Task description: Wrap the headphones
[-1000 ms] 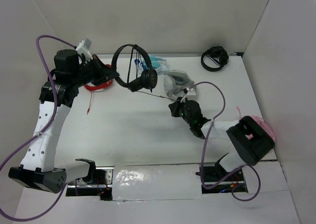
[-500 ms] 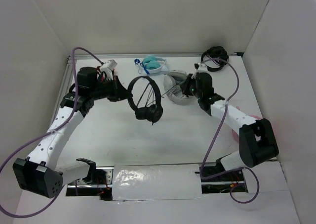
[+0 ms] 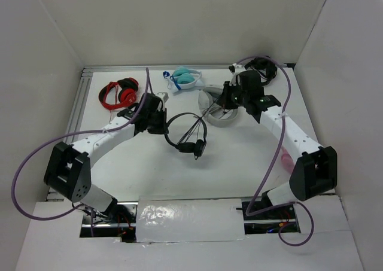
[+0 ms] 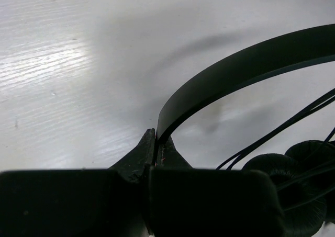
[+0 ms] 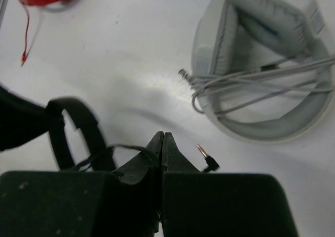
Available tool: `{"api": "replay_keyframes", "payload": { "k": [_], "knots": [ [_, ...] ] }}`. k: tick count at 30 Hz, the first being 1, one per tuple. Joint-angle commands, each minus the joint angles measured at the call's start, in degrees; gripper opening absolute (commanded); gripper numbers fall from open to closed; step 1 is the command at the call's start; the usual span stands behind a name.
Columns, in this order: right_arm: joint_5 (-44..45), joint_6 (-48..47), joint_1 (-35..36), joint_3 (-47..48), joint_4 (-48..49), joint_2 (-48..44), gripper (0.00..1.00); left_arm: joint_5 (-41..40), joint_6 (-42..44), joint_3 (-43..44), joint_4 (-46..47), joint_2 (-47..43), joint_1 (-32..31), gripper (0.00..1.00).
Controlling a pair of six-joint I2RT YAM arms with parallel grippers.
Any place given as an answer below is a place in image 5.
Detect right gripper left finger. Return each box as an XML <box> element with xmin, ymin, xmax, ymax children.
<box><xmin>112</xmin><ymin>131</ymin><xmax>164</xmax><ymax>185</ymax></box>

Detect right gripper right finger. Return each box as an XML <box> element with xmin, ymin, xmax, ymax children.
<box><xmin>161</xmin><ymin>132</ymin><xmax>200</xmax><ymax>173</ymax></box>

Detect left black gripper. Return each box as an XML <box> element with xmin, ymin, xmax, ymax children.
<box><xmin>1</xmin><ymin>87</ymin><xmax>63</xmax><ymax>152</ymax></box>

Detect black wired headphones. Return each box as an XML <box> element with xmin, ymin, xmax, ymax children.
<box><xmin>46</xmin><ymin>97</ymin><xmax>221</xmax><ymax>174</ymax></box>

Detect grey white headphones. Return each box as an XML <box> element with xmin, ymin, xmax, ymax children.
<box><xmin>188</xmin><ymin>0</ymin><xmax>334</xmax><ymax>143</ymax></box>

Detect small dark screw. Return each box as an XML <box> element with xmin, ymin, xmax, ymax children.
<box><xmin>178</xmin><ymin>69</ymin><xmax>191</xmax><ymax>81</ymax></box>

